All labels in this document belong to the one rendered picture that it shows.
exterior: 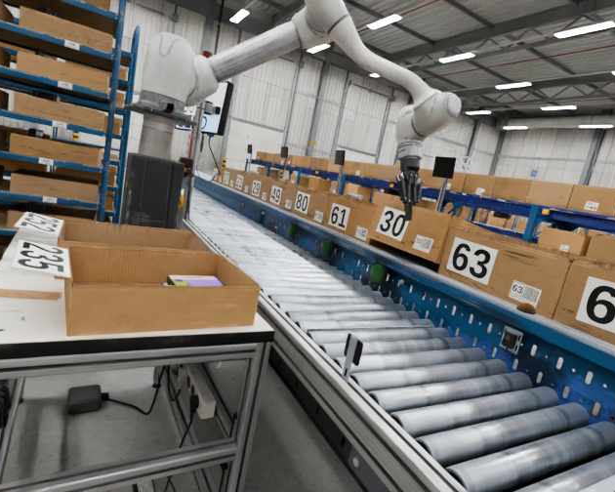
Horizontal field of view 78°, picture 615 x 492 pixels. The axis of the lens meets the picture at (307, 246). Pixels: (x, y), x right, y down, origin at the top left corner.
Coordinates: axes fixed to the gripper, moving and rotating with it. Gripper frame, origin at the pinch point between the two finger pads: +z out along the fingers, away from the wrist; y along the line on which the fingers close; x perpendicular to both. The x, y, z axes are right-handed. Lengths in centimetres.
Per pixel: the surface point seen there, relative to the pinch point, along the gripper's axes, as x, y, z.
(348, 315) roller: 10, 36, 38
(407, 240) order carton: 0.5, 1.9, 11.2
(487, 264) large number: 31.9, 0.3, 21.6
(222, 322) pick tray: 18, 77, 39
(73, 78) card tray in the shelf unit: -120, 119, -76
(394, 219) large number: -7.0, 1.1, 1.8
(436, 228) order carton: 13.4, 0.8, 8.4
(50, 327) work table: 16, 109, 40
